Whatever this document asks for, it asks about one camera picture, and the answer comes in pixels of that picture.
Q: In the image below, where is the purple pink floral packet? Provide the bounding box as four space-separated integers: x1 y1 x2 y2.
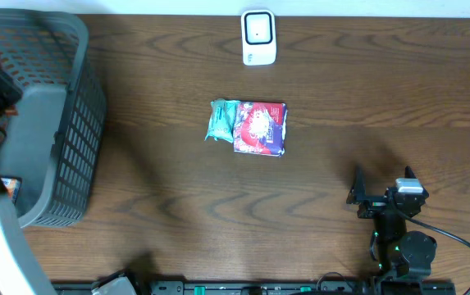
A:
233 102 287 157

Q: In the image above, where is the mint green tissue pack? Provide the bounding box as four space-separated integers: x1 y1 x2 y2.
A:
205 98 240 143

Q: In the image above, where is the orange Kleenex tissue pack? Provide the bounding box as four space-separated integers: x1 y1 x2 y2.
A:
1 177 22 203

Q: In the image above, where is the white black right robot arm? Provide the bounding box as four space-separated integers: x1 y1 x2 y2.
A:
346 167 437 295

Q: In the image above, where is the white barcode scanner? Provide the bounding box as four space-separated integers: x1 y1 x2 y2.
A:
240 10 277 66

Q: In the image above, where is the grey plastic mesh basket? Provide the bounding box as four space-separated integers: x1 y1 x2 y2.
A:
0 8 107 227

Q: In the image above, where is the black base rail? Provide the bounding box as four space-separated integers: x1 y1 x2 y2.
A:
52 271 456 295

